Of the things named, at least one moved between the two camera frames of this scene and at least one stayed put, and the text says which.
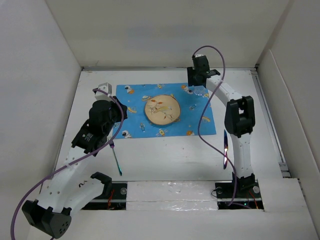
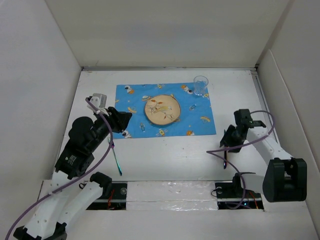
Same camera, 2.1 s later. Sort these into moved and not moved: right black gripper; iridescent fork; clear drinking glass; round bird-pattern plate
Moved: right black gripper
Not moved: clear drinking glass; iridescent fork; round bird-pattern plate
